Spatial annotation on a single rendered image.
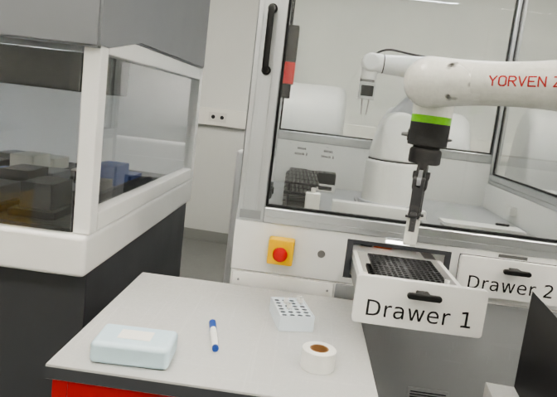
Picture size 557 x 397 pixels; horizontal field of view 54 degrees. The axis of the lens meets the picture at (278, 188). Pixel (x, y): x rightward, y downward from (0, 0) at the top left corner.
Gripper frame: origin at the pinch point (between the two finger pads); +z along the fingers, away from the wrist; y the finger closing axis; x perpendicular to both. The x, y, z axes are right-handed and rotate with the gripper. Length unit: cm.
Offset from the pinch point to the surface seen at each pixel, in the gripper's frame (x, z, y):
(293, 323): -21.8, 24.0, 16.1
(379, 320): -2.8, 18.7, 14.6
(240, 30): -188, -85, -308
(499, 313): 25.9, 24.1, -28.3
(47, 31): -87, -35, 29
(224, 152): -189, 21, -308
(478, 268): 18.0, 11.4, -24.3
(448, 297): 10.7, 11.1, 10.9
